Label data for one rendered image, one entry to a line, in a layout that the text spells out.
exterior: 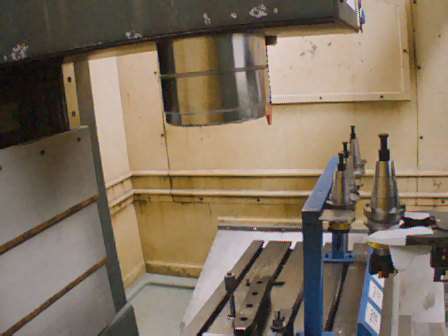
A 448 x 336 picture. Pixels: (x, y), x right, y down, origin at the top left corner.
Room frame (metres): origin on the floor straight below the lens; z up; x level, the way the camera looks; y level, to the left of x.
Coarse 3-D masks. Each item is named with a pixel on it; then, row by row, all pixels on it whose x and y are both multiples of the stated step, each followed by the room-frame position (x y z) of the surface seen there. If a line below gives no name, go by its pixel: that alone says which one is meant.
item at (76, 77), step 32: (64, 64) 1.03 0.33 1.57; (0, 96) 0.97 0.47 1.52; (32, 96) 1.00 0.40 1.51; (64, 96) 1.02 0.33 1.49; (0, 128) 0.87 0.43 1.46; (32, 128) 1.00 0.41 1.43; (64, 128) 1.03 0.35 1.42; (96, 128) 1.18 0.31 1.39; (96, 160) 1.16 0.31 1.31; (128, 320) 1.14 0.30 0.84
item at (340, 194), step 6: (336, 168) 0.92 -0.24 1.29; (336, 174) 0.90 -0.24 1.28; (342, 174) 0.89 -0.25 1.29; (336, 180) 0.90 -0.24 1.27; (342, 180) 0.89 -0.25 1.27; (348, 180) 0.90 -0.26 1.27; (336, 186) 0.89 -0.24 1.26; (342, 186) 0.89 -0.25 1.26; (348, 186) 0.90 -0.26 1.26; (336, 192) 0.89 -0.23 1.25; (342, 192) 0.89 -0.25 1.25; (348, 192) 0.89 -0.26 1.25; (330, 198) 0.91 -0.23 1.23; (336, 198) 0.89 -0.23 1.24; (342, 198) 0.89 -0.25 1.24; (348, 198) 0.89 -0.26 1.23
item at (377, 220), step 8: (368, 208) 0.59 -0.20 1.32; (400, 208) 0.58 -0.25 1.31; (368, 216) 0.58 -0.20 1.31; (376, 216) 0.57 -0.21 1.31; (384, 216) 0.56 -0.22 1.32; (392, 216) 0.56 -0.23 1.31; (400, 216) 0.56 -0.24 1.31; (368, 224) 0.58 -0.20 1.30; (376, 224) 0.57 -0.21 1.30; (384, 224) 0.56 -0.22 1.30; (392, 224) 0.56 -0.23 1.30; (400, 224) 0.56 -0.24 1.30
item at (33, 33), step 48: (0, 0) 0.69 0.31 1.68; (48, 0) 0.65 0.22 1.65; (96, 0) 0.62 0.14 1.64; (144, 0) 0.59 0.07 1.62; (192, 0) 0.57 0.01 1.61; (240, 0) 0.54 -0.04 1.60; (288, 0) 0.52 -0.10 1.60; (336, 0) 0.51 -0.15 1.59; (0, 48) 0.69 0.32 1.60; (48, 48) 0.65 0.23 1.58; (96, 48) 0.63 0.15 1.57; (144, 48) 0.81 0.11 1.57
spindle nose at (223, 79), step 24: (168, 48) 0.64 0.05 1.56; (192, 48) 0.62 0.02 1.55; (216, 48) 0.61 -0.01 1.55; (240, 48) 0.62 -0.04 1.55; (264, 48) 0.67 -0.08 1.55; (168, 72) 0.64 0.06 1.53; (192, 72) 0.62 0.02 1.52; (216, 72) 0.61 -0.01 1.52; (240, 72) 0.62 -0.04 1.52; (264, 72) 0.66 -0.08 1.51; (168, 96) 0.65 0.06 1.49; (192, 96) 0.62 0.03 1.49; (216, 96) 0.61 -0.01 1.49; (240, 96) 0.62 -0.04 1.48; (264, 96) 0.65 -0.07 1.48; (168, 120) 0.66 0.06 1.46; (192, 120) 0.62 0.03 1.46; (216, 120) 0.62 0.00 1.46; (240, 120) 0.62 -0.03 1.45
